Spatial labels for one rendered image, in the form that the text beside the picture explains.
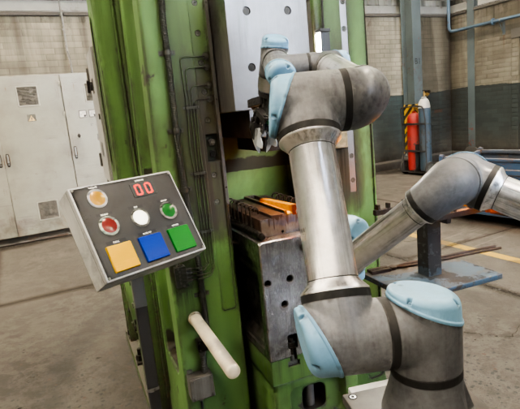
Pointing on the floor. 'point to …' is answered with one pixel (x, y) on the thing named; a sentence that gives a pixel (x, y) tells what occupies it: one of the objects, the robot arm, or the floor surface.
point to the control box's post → (145, 341)
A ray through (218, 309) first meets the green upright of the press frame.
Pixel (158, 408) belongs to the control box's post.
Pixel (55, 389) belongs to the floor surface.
